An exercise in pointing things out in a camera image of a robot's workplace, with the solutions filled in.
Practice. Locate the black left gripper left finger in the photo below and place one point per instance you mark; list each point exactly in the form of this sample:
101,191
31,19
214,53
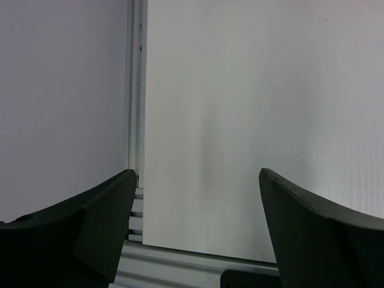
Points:
74,243

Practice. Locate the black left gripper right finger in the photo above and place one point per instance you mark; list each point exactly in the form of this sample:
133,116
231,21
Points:
317,242

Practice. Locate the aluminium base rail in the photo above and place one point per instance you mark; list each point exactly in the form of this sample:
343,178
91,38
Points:
148,266

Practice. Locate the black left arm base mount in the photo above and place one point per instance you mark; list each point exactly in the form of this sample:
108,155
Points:
240,279

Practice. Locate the aluminium left side rail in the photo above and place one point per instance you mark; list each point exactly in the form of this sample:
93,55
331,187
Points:
134,100

